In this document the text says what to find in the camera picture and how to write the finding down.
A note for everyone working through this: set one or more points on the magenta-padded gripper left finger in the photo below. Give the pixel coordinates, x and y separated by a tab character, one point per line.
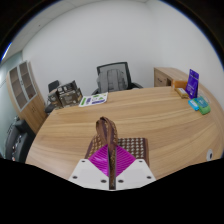
87	171

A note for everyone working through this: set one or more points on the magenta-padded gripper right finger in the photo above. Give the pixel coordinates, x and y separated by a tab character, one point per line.
136	172

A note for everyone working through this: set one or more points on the brown patterned towel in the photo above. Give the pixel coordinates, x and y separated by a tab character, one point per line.
111	133

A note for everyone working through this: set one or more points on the white printed leaflet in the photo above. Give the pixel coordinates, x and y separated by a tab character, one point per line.
94	99

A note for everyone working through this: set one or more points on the wide brown cardboard box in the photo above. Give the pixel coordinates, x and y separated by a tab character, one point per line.
71	98

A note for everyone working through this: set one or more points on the black leather armchair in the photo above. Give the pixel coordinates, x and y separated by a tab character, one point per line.
18	140

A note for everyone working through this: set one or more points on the wooden cabinet with glass doors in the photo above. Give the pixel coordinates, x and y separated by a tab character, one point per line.
31	110

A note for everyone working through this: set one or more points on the black printed cardboard box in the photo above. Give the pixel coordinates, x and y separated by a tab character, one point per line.
67	87

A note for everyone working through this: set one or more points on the small blue box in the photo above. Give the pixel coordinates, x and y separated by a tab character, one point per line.
193	104

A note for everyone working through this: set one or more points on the small tan box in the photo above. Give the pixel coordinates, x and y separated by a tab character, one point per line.
182	93

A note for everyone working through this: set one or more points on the green box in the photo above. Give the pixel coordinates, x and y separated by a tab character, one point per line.
203	106

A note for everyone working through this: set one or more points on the black office chair with grey jacket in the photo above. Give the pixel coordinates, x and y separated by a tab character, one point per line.
111	80

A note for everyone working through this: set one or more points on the orange box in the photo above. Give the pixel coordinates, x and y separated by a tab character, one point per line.
179	84

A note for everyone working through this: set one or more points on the low wooden side cabinet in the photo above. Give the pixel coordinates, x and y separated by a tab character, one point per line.
163	77

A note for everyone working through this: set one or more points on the long ceiling light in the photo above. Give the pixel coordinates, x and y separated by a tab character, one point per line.
6	51

